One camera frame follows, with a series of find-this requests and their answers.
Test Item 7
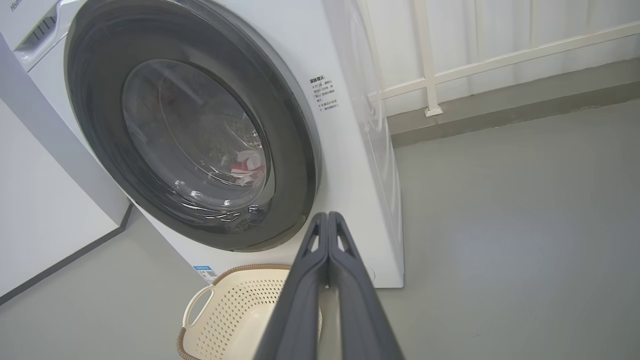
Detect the cream perforated laundry basket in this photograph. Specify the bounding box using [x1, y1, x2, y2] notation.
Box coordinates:
[176, 264, 323, 360]

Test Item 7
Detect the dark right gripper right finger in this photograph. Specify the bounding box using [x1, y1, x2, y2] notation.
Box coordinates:
[327, 211, 405, 360]

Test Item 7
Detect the dark round glass washer door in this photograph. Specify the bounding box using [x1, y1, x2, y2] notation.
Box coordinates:
[64, 0, 322, 252]

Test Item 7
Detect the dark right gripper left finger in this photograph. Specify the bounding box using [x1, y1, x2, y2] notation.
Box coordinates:
[254, 212, 331, 360]

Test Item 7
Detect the white detergent drawer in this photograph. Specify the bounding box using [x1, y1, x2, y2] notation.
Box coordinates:
[0, 0, 68, 71]

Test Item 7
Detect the blue energy label sticker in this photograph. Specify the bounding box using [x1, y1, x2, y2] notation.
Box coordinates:
[193, 265, 219, 284]

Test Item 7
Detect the white front-load washing machine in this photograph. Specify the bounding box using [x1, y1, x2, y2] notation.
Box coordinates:
[0, 0, 405, 289]

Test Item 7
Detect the white metal railing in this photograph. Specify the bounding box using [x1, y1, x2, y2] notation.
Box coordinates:
[357, 0, 640, 118]

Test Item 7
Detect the red and white garment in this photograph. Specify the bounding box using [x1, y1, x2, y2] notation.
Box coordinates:
[231, 150, 266, 187]

